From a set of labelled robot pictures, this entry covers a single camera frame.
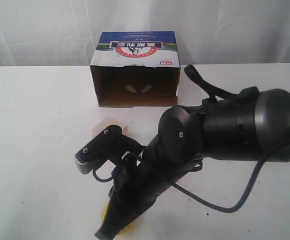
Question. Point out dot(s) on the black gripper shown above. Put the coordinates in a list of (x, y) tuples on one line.
[(137, 186)]

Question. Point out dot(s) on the blue white cardboard box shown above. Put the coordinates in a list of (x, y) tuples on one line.
[(136, 69)]

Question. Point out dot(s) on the light wooden cube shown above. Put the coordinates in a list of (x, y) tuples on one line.
[(108, 121)]

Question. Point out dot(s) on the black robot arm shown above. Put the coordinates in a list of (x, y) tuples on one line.
[(251, 125)]

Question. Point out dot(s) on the yellow tennis ball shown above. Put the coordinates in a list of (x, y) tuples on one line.
[(125, 230)]

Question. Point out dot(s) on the white backdrop curtain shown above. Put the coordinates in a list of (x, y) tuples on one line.
[(66, 32)]

